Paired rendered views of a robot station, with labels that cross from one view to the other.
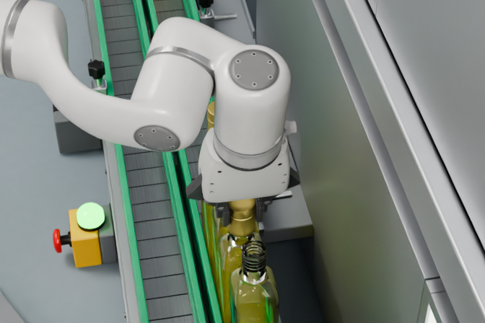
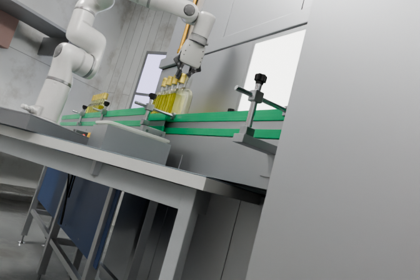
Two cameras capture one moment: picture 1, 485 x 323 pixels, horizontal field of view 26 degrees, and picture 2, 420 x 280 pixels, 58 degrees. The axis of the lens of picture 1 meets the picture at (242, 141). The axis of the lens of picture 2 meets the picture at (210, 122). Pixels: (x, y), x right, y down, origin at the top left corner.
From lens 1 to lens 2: 157 cm
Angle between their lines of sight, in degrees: 56
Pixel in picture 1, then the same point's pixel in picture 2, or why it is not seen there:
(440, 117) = (252, 22)
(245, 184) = (193, 54)
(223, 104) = (200, 17)
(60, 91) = not seen: outside the picture
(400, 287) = (240, 60)
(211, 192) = (183, 54)
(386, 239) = (234, 59)
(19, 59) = not seen: outside the picture
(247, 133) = (204, 25)
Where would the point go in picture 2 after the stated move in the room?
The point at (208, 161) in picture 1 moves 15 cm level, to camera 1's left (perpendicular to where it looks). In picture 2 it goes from (187, 42) to (154, 28)
